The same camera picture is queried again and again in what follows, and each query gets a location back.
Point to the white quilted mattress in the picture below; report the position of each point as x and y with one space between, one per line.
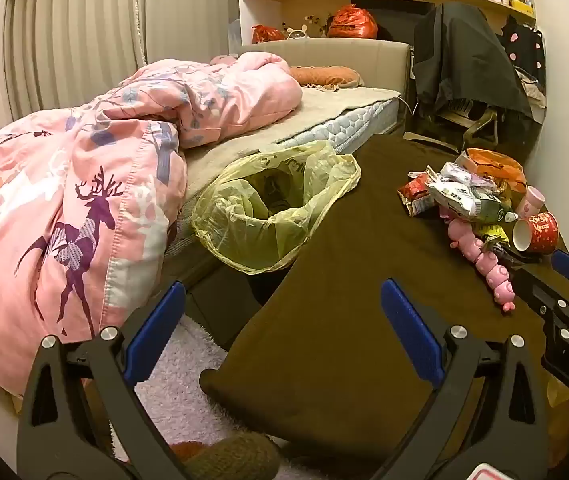
359 120

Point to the large orange plastic bag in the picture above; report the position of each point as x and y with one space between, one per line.
352 22

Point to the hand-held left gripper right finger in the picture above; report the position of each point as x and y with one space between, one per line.
409 330

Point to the pink deer print duvet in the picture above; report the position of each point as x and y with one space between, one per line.
89 185

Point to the dark panel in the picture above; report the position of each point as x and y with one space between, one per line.
394 15

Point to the white fluffy rug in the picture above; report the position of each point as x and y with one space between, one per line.
179 385

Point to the red paper cup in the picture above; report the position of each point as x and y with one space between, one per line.
539 230

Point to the beige chair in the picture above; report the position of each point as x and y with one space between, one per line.
479 120

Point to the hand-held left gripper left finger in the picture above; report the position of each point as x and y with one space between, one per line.
157 325

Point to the orange pillow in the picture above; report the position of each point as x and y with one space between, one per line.
324 75

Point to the small orange plastic bag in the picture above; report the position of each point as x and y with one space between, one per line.
266 34

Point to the green white snack bag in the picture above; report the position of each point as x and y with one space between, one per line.
464 202

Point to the pink white cup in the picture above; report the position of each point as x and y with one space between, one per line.
532 202

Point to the black jacket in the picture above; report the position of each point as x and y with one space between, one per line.
464 60

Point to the orange crumpled plastic bag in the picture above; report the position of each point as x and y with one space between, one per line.
494 162

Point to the black garment with pink hearts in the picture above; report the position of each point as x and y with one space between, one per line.
524 50

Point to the red white wrapper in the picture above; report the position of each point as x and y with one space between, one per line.
414 192

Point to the pile of snack wrappers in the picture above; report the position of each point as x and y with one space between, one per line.
464 180

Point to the yellow plastic bag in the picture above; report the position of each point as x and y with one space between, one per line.
244 240

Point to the white plush toy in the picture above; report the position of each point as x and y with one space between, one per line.
297 35

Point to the yellow snack bag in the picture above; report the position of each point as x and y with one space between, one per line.
489 232

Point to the yellow box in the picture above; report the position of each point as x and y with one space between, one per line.
522 5

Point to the beige headboard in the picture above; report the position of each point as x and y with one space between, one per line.
339 52

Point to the pink caterpillar toy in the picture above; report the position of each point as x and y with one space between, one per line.
484 260

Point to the beige curtains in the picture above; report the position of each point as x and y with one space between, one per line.
89 25

